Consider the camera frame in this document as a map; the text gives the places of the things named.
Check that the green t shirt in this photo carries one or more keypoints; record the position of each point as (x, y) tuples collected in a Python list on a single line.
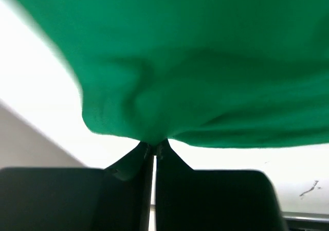
[(209, 73)]

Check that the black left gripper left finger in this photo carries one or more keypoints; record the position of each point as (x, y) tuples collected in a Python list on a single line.
[(115, 198)]

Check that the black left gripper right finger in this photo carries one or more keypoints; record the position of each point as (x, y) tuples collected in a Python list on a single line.
[(221, 200)]

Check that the aluminium table edge rail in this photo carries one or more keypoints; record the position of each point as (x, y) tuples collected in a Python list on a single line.
[(310, 217)]

